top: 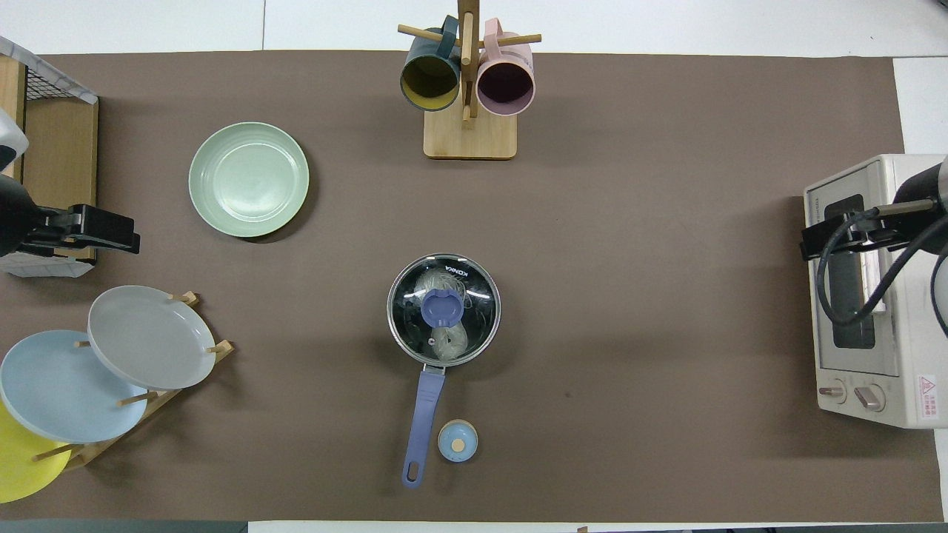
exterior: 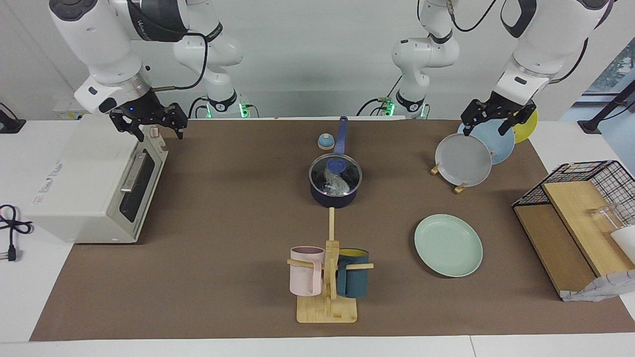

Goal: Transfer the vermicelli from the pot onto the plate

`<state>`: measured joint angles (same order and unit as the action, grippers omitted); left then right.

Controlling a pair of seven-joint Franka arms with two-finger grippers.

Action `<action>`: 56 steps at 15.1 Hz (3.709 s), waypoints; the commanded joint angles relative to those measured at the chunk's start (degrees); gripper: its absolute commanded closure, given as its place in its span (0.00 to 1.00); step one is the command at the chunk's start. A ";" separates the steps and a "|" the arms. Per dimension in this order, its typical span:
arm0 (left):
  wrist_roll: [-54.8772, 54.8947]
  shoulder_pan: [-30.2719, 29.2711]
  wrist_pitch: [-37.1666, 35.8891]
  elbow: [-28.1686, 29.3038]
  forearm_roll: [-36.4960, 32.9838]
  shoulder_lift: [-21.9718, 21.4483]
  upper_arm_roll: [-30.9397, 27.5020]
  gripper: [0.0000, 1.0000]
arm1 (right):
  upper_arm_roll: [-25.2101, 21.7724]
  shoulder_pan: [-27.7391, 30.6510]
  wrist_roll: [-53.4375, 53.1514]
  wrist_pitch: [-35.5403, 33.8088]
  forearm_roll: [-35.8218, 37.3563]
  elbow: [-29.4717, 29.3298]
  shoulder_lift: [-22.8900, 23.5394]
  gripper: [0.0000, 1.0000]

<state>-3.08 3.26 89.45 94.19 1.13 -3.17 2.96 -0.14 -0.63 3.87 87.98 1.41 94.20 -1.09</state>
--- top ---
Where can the pale green plate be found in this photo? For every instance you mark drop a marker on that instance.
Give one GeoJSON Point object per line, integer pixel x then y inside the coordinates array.
{"type": "Point", "coordinates": [248, 180]}

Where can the clear plastic bag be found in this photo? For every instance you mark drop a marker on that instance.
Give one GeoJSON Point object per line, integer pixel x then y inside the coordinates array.
{"type": "Point", "coordinates": [452, 343]}

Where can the wooden plate rack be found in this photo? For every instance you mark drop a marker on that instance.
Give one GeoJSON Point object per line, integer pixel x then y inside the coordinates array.
{"type": "Point", "coordinates": [83, 455]}

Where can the dark teal mug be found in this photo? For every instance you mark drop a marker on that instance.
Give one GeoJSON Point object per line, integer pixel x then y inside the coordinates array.
{"type": "Point", "coordinates": [429, 78]}

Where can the glass lid blue knob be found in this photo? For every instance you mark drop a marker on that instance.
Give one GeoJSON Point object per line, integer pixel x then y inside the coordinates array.
{"type": "Point", "coordinates": [411, 296]}

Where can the small blue round timer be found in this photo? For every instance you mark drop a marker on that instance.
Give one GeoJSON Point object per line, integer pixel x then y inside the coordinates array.
{"type": "Point", "coordinates": [452, 437]}

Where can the brown table mat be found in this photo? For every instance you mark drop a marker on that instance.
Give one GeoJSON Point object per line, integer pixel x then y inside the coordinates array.
{"type": "Point", "coordinates": [629, 222]}

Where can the pink mug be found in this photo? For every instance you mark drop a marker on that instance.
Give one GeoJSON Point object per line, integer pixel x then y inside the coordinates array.
{"type": "Point", "coordinates": [506, 85]}

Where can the yellow plate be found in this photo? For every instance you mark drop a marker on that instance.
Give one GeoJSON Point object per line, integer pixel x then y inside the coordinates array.
{"type": "Point", "coordinates": [22, 466]}

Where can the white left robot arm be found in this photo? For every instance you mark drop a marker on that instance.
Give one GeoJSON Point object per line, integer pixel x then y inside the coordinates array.
{"type": "Point", "coordinates": [15, 215]}

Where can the light blue plate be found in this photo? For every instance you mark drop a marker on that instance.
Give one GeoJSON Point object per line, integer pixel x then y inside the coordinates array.
{"type": "Point", "coordinates": [59, 389]}

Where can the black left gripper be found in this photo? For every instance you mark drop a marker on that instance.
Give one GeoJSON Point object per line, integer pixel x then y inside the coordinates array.
{"type": "Point", "coordinates": [96, 220]}

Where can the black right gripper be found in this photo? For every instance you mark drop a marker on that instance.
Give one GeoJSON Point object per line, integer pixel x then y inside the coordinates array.
{"type": "Point", "coordinates": [863, 233]}

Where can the wooden mug tree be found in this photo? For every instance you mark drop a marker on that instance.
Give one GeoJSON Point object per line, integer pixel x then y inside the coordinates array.
{"type": "Point", "coordinates": [469, 141]}

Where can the cream toaster oven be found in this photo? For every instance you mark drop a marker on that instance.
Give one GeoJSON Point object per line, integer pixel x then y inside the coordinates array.
{"type": "Point", "coordinates": [896, 355]}

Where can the grey plate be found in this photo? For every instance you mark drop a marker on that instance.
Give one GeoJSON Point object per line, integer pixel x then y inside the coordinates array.
{"type": "Point", "coordinates": [148, 337]}

